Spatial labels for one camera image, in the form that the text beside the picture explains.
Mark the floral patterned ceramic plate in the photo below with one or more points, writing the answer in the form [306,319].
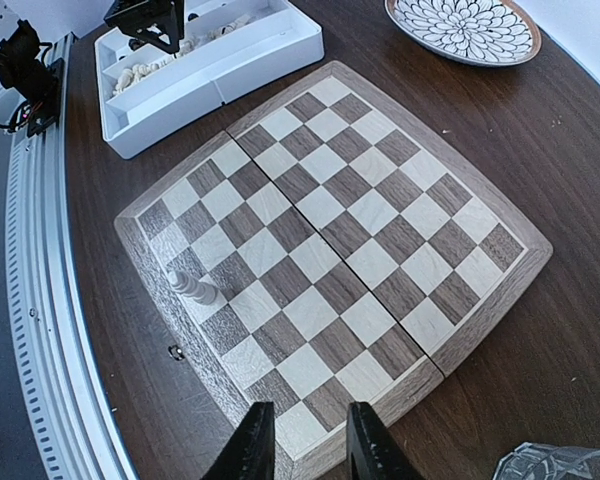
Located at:
[485,33]

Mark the pile of white chess pieces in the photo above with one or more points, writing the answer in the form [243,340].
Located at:
[131,76]

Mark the white compartment tray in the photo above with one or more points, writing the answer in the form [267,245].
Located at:
[280,40]

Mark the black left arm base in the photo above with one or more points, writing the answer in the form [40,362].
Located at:
[22,68]

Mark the clear drinking glass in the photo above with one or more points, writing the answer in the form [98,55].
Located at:
[534,461]

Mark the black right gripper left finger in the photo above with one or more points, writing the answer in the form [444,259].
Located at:
[250,451]

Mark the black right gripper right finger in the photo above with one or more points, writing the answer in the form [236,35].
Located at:
[371,452]

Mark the wooden chess board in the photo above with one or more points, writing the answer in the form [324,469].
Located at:
[357,257]

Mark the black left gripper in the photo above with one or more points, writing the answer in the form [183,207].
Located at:
[157,22]

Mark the white chess king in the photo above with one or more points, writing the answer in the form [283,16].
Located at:
[188,286]

